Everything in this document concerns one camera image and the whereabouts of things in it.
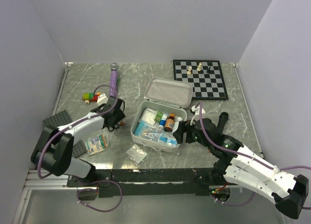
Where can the bandage box plastic bag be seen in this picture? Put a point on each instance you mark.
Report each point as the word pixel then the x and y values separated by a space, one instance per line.
pixel 96 144

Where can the small black scissors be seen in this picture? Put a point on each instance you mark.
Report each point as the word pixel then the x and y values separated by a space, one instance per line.
pixel 113 127

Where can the brown bottle orange cap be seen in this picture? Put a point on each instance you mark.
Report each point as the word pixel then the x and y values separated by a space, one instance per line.
pixel 169 123

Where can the black white chessboard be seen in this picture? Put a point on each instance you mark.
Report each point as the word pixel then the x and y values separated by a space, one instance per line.
pixel 204 86

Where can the small green medicine box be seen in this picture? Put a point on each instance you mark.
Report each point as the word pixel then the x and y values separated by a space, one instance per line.
pixel 158 116

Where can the white chess piece small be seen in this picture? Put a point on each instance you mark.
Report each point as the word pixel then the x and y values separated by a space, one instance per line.
pixel 189 71

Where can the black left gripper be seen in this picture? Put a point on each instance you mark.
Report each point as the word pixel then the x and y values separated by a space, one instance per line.
pixel 120 116

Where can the small gauze zip bag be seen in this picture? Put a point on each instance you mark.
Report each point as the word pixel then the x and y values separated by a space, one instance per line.
pixel 136 153

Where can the white green pill bottle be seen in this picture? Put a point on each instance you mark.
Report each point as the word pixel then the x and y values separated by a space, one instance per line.
pixel 176 123

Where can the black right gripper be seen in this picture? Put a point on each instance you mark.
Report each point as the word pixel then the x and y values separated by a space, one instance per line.
pixel 183 126

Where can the blue packets plastic bag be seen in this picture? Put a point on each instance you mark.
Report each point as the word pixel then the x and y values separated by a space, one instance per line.
pixel 161 137

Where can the black marker orange cap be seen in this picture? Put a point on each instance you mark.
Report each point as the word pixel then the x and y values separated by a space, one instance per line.
pixel 223 118

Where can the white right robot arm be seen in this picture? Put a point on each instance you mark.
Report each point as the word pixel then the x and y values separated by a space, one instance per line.
pixel 237 164

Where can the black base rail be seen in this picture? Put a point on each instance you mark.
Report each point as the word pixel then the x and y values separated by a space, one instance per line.
pixel 196 181

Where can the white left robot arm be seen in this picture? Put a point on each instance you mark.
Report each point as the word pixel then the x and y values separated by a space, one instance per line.
pixel 53 151

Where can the purple glitter microphone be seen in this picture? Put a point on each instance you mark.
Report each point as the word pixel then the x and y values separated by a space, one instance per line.
pixel 113 79

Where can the colourful toy brick car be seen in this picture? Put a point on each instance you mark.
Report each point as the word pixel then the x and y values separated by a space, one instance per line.
pixel 90 97

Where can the blue white pouch bag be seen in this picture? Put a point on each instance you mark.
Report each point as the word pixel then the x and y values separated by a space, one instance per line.
pixel 144 130

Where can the white chess piece tall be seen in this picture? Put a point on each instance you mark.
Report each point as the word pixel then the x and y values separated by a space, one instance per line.
pixel 199 67

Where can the white medicine kit case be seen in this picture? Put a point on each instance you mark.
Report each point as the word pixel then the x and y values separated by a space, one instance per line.
pixel 167 96

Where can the grey brick baseplate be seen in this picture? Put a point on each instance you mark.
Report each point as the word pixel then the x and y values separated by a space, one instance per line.
pixel 63 118

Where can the large gauze plastic bag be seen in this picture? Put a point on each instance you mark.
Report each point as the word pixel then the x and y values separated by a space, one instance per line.
pixel 148 117

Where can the white blue pill bottle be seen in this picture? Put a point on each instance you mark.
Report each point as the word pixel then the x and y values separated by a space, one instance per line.
pixel 163 120

